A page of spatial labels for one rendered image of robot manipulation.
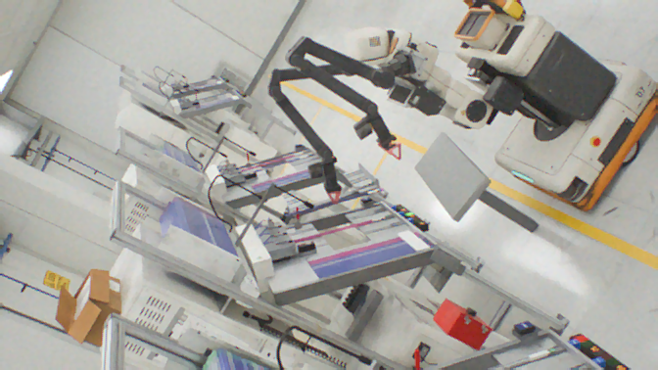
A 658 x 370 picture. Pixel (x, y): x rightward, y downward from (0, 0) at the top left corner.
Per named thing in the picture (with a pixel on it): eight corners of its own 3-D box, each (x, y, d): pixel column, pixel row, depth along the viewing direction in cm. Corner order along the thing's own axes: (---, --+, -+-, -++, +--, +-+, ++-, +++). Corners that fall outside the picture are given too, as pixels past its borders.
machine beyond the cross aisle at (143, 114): (284, 115, 841) (145, 32, 774) (300, 126, 765) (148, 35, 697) (228, 208, 851) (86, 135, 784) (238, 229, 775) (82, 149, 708)
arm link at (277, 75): (265, 68, 307) (263, 69, 317) (269, 97, 309) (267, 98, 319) (360, 57, 315) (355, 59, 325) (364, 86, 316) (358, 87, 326)
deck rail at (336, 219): (382, 212, 346) (380, 202, 344) (384, 213, 344) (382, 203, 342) (247, 248, 331) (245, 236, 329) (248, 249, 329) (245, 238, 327)
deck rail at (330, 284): (440, 259, 283) (438, 246, 281) (442, 260, 281) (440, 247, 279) (276, 305, 268) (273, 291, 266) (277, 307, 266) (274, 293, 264)
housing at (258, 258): (257, 249, 330) (251, 222, 326) (277, 288, 285) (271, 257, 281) (240, 254, 329) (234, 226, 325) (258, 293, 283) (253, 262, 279)
